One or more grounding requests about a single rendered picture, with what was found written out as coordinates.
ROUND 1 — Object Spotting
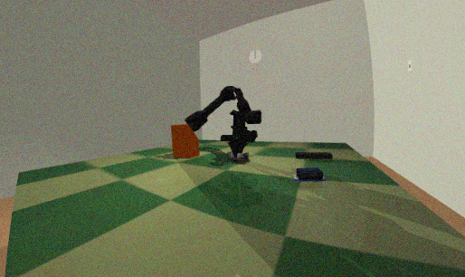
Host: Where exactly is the black flat bar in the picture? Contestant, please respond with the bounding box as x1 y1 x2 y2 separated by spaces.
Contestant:
295 152 333 159

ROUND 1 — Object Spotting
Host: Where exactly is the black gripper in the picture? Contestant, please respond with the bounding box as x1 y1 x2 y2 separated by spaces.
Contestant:
221 123 254 158

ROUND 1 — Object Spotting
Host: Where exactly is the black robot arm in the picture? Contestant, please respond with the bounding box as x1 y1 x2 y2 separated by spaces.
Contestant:
185 86 262 141

